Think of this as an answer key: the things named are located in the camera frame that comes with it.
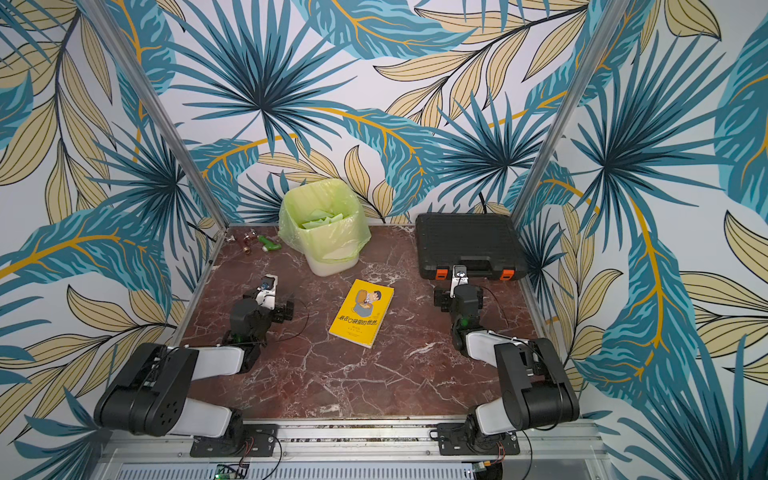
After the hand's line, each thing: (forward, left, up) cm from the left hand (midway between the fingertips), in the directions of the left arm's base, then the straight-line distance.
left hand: (277, 291), depth 91 cm
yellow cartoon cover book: (-3, -26, -7) cm, 27 cm away
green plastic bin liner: (+24, -12, +7) cm, 28 cm away
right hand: (+4, -56, +1) cm, 56 cm away
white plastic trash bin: (+11, -11, -2) cm, 16 cm away
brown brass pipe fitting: (+22, +18, -7) cm, 29 cm away
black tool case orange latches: (+23, -68, -2) cm, 72 cm away
